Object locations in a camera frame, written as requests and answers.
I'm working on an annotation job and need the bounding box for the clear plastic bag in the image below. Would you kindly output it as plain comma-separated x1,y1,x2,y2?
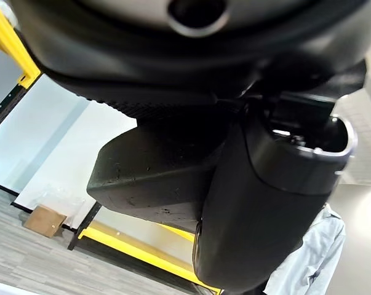
34,183,86,218

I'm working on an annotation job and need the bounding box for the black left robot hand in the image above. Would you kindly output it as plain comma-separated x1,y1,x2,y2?
10,0,371,292

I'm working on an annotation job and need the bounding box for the black perforated shelf upright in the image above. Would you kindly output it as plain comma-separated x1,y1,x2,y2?
0,76,30,140
67,202,102,251

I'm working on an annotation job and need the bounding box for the yellow shelf beam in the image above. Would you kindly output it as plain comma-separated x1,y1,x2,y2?
0,0,42,90
77,221,225,294

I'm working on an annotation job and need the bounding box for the person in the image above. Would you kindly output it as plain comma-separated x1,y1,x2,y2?
263,202,347,295

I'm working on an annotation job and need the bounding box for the brown cardboard box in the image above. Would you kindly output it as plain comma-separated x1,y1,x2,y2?
22,205,68,238

